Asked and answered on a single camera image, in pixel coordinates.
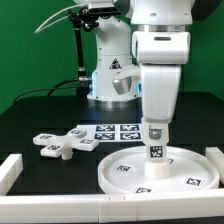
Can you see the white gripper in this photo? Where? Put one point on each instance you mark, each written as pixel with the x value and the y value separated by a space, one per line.
pixel 159 84

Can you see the white round table top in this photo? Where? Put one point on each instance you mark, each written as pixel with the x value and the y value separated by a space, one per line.
pixel 127 171

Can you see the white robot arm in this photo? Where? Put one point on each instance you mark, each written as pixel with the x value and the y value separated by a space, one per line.
pixel 117 77

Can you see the white marker sheet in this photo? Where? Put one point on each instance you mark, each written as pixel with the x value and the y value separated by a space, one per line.
pixel 113 132

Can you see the white front fence bar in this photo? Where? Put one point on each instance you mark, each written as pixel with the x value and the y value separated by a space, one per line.
pixel 111 208

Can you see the white cross table base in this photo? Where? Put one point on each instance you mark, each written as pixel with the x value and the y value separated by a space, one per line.
pixel 62 146

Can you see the white left fence bar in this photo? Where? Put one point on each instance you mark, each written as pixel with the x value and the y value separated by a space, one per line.
pixel 10 169

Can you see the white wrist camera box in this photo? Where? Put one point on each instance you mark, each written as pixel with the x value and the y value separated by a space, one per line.
pixel 161 47

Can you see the black camera stand pole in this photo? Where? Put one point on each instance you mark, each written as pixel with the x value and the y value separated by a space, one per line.
pixel 83 88

